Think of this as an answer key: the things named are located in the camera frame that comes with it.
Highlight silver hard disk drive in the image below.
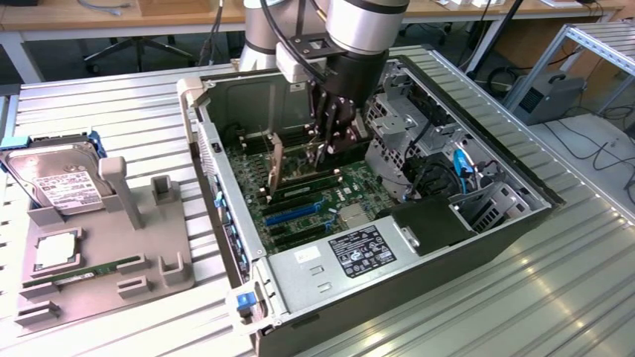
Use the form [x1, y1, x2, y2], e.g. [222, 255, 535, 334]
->
[0, 143, 119, 216]

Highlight graphics card with black fan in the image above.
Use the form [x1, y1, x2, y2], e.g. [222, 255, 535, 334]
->
[266, 132, 371, 204]

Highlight black camera cable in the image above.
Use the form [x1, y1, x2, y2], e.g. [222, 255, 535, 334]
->
[258, 0, 331, 85]

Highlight grey equipment box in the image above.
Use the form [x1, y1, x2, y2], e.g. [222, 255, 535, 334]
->
[506, 72, 590, 126]

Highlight green motherboard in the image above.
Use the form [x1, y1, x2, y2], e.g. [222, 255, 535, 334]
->
[223, 124, 396, 256]

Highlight silver disk bay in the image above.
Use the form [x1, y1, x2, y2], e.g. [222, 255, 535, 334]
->
[448, 181, 535, 234]

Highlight green RAM stick white label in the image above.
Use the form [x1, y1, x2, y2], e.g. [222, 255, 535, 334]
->
[22, 255, 143, 289]

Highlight grey plastic parts rack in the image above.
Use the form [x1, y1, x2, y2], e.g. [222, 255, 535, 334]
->
[10, 155, 198, 338]

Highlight black hanging cable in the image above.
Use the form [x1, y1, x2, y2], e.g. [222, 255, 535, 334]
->
[198, 0, 223, 68]

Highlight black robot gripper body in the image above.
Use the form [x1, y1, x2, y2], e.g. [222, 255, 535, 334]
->
[322, 50, 391, 107]

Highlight silver CPU chip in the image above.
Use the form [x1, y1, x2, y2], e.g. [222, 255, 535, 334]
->
[34, 234, 82, 271]

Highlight silver chipset heatsink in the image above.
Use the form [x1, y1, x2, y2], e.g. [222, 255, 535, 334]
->
[339, 206, 374, 228]

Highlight blue SATA wire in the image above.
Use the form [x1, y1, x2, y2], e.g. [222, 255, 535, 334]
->
[451, 147, 472, 194]

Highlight brown wooden box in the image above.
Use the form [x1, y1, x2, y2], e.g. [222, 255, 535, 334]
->
[138, 0, 215, 18]

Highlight RAM stick with grey label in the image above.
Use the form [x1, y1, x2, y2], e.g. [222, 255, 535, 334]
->
[272, 175, 343, 204]

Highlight black expansion slot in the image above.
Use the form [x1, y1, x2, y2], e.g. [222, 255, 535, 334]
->
[262, 202, 319, 217]
[274, 233, 330, 251]
[270, 225, 327, 241]

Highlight wooden desk white legs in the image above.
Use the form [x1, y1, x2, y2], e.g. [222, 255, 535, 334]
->
[407, 0, 626, 68]
[0, 0, 250, 85]

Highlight black cable with connector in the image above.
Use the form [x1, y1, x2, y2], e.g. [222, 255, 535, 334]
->
[543, 120, 635, 172]

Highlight blue network cable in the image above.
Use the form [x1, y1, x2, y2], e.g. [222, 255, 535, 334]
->
[79, 0, 134, 16]

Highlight blue expansion slot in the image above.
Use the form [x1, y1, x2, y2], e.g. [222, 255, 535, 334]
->
[266, 210, 319, 227]

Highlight silver drive cage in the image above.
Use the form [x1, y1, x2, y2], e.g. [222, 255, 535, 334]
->
[366, 92, 458, 204]

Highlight black coiled cable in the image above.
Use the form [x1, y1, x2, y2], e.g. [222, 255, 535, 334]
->
[487, 65, 520, 94]

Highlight blue case latch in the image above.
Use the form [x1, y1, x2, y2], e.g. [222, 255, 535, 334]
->
[234, 292, 258, 312]

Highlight grey power supply unit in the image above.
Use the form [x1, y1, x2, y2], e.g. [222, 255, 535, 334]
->
[266, 216, 423, 315]

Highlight black RAM slot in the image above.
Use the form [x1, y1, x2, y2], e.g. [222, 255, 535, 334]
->
[242, 135, 308, 155]
[238, 126, 307, 144]

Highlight blue disk carrier bracket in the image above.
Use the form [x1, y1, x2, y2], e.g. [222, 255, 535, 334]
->
[0, 126, 108, 176]

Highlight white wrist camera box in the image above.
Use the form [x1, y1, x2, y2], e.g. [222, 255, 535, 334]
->
[275, 33, 331, 83]

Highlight black slanted pole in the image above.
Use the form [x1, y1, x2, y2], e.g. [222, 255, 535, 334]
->
[463, 0, 524, 75]

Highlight black open PC case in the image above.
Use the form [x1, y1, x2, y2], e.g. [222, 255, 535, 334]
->
[176, 54, 567, 357]

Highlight black office chair base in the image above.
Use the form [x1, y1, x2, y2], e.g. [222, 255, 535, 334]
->
[400, 22, 452, 41]
[82, 35, 198, 74]

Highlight aluminium slat table frame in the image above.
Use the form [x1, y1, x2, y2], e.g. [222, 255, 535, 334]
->
[506, 20, 635, 116]

